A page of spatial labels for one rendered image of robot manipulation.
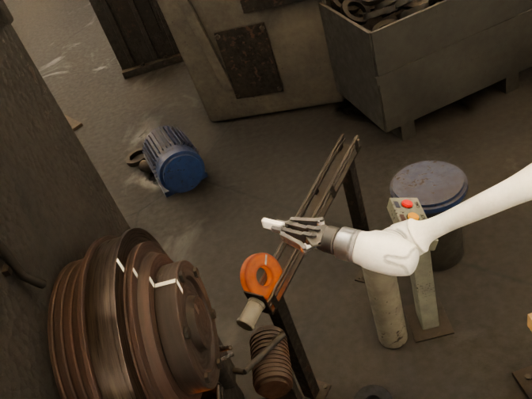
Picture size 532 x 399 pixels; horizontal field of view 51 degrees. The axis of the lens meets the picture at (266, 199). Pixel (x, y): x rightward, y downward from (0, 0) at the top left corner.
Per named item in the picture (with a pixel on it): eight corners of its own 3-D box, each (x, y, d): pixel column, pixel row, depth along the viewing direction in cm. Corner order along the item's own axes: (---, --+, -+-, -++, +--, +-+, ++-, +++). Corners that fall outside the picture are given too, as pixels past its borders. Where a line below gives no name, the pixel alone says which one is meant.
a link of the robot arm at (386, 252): (347, 270, 145) (365, 261, 156) (407, 286, 137) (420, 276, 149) (355, 229, 143) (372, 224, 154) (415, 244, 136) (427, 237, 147)
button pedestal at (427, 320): (417, 347, 228) (399, 242, 190) (400, 303, 247) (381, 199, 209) (456, 338, 227) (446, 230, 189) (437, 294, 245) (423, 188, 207)
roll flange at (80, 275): (126, 504, 119) (4, 386, 90) (143, 328, 156) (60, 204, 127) (170, 495, 118) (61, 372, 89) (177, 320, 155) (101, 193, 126)
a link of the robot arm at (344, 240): (366, 246, 154) (346, 241, 157) (363, 223, 148) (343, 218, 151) (353, 270, 149) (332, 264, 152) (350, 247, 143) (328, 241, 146)
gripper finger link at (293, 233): (319, 242, 155) (317, 246, 154) (283, 233, 160) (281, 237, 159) (317, 233, 152) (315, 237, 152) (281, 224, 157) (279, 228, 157)
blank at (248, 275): (275, 303, 187) (282, 302, 184) (237, 297, 178) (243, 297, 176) (279, 257, 192) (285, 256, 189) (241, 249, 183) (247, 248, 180)
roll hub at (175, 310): (201, 419, 119) (149, 343, 102) (200, 317, 141) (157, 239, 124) (226, 413, 118) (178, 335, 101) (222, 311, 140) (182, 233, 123)
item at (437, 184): (412, 284, 253) (400, 215, 226) (393, 237, 278) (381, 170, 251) (482, 266, 250) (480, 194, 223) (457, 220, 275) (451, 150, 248)
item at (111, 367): (170, 495, 118) (61, 372, 89) (177, 320, 155) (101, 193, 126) (199, 488, 118) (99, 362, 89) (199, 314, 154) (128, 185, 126)
